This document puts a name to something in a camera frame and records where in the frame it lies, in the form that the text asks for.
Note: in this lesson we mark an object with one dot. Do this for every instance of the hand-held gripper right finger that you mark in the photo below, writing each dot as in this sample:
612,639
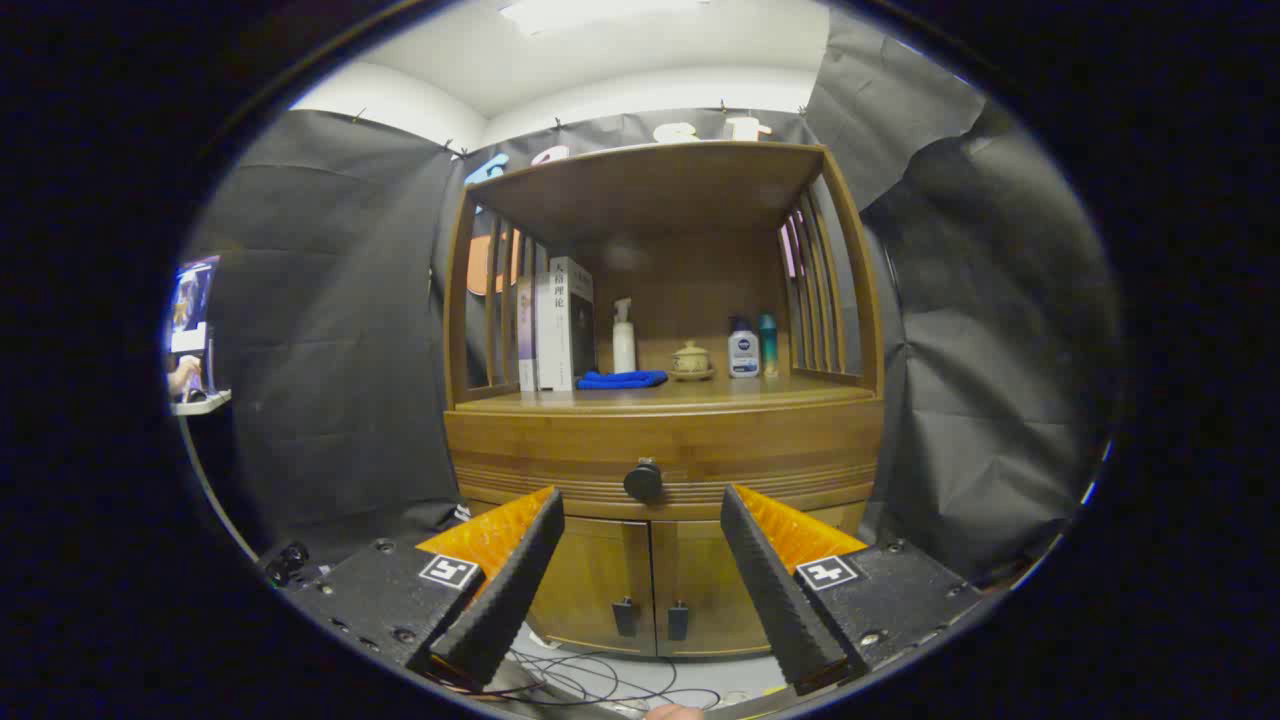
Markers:
775,590

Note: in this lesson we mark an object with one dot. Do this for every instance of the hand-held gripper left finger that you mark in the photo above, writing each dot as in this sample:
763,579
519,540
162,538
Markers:
505,590

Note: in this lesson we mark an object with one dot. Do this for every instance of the wooden drawer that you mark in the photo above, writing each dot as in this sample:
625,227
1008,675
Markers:
560,450

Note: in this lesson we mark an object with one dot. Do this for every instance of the wooden cabinet door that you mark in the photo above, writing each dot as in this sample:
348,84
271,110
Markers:
705,580
600,580

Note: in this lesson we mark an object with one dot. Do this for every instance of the wooden countertop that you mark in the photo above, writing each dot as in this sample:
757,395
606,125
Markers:
720,392

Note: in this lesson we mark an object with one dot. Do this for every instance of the wooden cabinet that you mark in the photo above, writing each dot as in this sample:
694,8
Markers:
650,190

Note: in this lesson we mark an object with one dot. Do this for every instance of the white bottle with blue cap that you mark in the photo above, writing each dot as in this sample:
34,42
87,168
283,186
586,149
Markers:
743,355

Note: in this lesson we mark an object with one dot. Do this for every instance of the blue folded cloth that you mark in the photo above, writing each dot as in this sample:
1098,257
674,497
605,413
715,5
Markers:
620,380

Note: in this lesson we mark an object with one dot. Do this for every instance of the beige lidded tea cup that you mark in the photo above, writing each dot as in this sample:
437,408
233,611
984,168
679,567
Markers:
691,360

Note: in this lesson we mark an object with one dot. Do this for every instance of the teal slim bottle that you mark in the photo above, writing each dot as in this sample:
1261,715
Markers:
768,345

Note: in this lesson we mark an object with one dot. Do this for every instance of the thin purple book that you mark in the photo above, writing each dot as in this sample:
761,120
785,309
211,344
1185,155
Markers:
526,340

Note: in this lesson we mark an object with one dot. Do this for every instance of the thick white book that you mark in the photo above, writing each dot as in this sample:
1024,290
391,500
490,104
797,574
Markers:
560,330

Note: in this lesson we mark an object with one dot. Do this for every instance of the white pump bottle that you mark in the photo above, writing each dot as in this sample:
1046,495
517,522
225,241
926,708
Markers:
624,350

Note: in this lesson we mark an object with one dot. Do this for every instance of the computer monitor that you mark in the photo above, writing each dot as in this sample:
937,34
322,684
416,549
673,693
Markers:
192,300

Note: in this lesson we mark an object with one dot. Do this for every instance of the white wall shelf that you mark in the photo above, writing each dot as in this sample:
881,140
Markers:
203,403

